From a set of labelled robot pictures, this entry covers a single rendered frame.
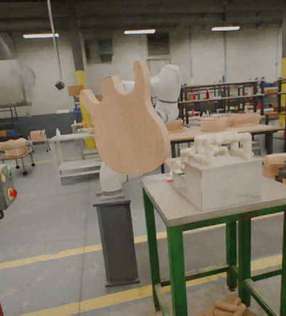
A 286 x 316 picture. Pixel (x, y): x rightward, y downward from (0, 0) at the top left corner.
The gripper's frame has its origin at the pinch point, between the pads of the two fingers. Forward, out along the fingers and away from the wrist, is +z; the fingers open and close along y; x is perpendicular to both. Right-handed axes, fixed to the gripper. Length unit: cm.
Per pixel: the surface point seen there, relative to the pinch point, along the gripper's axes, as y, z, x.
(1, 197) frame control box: 62, 32, -14
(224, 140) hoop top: -33.6, -10.4, -13.1
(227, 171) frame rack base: -32.5, -8.5, -24.8
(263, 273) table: -25, -58, -116
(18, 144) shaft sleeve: 30.6, 30.6, 7.3
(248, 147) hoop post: -39.7, -17.5, -19.0
